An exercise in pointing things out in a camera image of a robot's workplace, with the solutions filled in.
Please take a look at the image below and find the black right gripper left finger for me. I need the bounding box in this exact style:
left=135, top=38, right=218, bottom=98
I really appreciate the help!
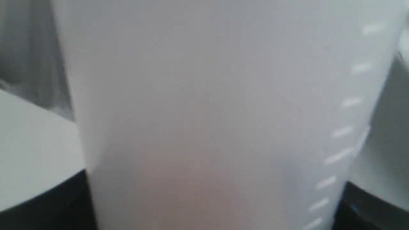
left=0, top=170, right=98, bottom=230

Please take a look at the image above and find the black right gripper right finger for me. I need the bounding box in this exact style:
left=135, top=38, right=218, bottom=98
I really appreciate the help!
left=332, top=182, right=409, bottom=230

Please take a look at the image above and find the clear plastic squeeze bottle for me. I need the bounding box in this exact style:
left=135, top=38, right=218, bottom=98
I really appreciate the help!
left=52, top=0, right=408, bottom=230

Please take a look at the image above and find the grey backdrop cloth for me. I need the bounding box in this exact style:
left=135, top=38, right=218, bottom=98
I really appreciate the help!
left=0, top=0, right=75, bottom=121

